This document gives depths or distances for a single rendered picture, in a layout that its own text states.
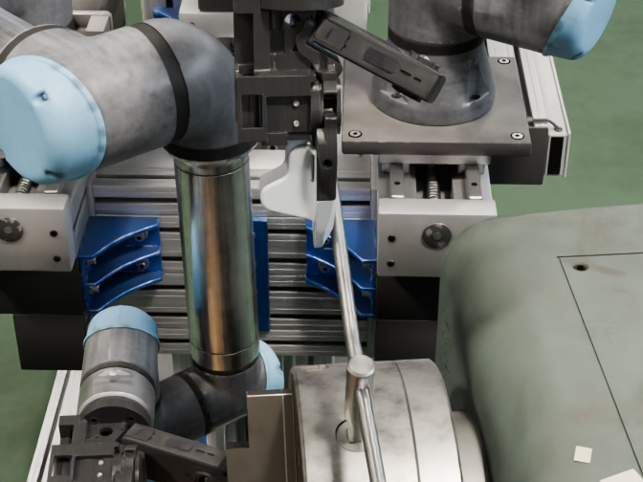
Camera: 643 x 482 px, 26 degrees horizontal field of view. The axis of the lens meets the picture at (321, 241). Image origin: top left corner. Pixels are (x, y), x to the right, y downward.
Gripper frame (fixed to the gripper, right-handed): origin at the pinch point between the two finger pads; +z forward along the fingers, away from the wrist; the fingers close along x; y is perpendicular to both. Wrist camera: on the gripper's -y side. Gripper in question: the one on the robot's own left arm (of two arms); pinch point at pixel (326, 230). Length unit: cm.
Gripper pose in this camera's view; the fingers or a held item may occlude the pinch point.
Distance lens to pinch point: 114.4
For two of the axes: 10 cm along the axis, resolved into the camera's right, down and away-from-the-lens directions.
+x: 0.8, 3.2, -9.4
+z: 0.1, 9.5, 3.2
